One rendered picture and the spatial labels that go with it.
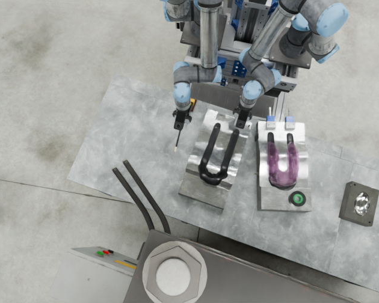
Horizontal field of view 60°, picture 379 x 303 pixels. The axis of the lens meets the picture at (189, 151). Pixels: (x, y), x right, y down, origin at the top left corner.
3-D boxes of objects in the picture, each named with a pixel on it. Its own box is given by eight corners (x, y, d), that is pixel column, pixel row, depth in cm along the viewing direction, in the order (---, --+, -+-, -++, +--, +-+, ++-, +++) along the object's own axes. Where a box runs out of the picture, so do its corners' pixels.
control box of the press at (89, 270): (138, 239, 254) (70, 238, 112) (175, 253, 251) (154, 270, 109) (127, 267, 248) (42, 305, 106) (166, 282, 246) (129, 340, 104)
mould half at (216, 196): (207, 114, 195) (208, 105, 181) (249, 128, 192) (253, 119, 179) (178, 193, 182) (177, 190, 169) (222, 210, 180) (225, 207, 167)
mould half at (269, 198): (256, 124, 193) (260, 117, 182) (301, 125, 192) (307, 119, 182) (257, 210, 180) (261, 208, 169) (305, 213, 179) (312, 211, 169)
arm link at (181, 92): (190, 80, 145) (191, 97, 143) (190, 91, 156) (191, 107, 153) (172, 80, 145) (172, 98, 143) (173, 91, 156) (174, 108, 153)
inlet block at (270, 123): (264, 109, 192) (266, 105, 187) (273, 109, 192) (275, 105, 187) (264, 130, 189) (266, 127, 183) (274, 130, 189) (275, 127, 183)
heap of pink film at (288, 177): (264, 140, 184) (268, 136, 176) (296, 142, 184) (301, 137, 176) (265, 186, 177) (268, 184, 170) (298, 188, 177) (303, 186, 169)
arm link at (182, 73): (196, 68, 157) (197, 89, 154) (172, 68, 157) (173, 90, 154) (197, 59, 150) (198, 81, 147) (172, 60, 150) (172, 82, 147)
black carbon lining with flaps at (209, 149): (214, 122, 186) (215, 116, 177) (241, 131, 184) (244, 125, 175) (194, 180, 177) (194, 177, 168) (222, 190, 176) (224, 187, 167)
